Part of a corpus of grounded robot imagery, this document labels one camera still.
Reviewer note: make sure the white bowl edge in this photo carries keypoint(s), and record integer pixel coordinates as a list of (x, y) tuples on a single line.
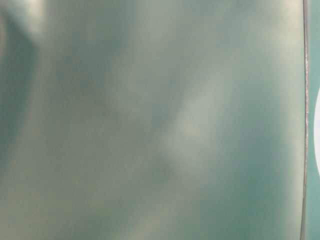
[(316, 132)]

